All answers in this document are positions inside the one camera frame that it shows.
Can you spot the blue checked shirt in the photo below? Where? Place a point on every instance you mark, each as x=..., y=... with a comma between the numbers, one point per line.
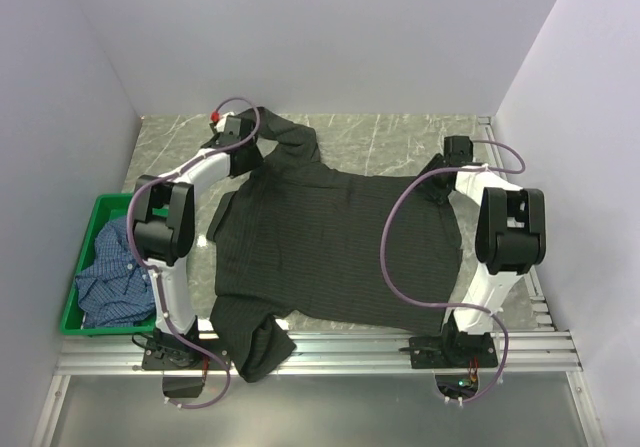
x=114, y=291

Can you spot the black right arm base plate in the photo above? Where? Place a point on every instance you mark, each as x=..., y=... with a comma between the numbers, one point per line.
x=460, y=351

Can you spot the black pinstriped long sleeve shirt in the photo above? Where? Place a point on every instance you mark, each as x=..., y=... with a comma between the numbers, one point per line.
x=300, y=236

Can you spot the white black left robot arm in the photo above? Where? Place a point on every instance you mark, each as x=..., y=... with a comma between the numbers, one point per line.
x=161, y=226

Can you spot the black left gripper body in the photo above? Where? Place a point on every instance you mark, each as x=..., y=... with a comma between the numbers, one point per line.
x=253, y=157

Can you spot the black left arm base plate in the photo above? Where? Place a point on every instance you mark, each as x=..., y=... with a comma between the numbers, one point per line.
x=165, y=359

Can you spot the aluminium rail frame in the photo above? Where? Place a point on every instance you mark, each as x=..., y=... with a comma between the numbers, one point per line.
x=349, y=385

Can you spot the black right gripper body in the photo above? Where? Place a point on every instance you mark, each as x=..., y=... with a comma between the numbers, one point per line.
x=431, y=177

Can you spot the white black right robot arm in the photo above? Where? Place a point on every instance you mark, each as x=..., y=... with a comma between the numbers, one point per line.
x=510, y=239

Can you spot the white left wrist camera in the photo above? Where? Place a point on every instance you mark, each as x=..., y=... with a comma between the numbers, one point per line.
x=217, y=120

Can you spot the green plastic tray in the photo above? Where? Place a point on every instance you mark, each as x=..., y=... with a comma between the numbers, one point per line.
x=106, y=208

